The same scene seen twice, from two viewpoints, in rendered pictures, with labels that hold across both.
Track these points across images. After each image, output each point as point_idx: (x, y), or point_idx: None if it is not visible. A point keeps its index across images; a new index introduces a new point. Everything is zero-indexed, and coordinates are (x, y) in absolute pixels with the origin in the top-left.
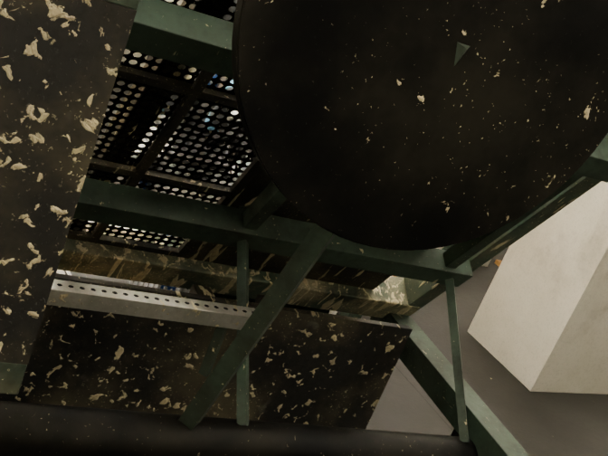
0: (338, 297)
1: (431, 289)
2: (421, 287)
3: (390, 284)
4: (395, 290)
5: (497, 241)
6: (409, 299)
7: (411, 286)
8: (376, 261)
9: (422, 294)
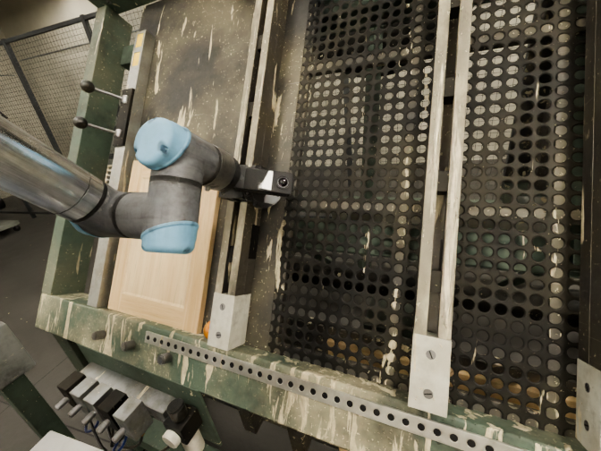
0: None
1: (89, 259)
2: (80, 270)
3: (72, 297)
4: (76, 295)
5: (105, 172)
6: (79, 290)
7: (68, 285)
8: None
9: (88, 269)
